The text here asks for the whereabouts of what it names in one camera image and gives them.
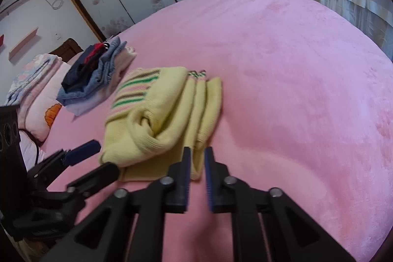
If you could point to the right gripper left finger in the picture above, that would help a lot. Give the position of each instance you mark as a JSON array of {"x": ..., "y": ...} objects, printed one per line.
[{"x": 178, "y": 194}]

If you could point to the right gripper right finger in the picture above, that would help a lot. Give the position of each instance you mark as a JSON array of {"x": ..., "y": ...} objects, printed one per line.
[{"x": 215, "y": 173}]

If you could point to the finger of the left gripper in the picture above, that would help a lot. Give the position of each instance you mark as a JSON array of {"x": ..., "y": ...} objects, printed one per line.
[
  {"x": 94, "y": 181},
  {"x": 81, "y": 153}
]

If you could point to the yellow striped knit cardigan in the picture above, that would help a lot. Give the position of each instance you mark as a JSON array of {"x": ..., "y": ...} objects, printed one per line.
[{"x": 155, "y": 115}]

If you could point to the pink cartoon pillow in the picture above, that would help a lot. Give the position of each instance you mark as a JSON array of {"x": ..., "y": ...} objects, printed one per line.
[{"x": 43, "y": 110}]

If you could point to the dark navy folded garment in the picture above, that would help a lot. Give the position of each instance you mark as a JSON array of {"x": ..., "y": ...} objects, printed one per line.
[{"x": 80, "y": 72}]

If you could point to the floral folded quilt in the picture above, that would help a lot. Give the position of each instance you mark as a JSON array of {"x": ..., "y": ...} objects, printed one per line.
[{"x": 33, "y": 74}]

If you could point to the light pink folded garment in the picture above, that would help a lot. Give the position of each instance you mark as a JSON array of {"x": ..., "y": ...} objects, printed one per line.
[{"x": 122, "y": 59}]

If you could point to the blue denim folded garment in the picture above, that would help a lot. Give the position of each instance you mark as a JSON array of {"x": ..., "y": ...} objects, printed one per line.
[{"x": 97, "y": 77}]

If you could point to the dark wooden headboard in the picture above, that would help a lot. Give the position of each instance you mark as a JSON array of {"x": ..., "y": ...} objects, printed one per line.
[{"x": 69, "y": 49}]

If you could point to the pink wall shelf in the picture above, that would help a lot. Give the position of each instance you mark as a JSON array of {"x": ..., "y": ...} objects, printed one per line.
[{"x": 23, "y": 41}]

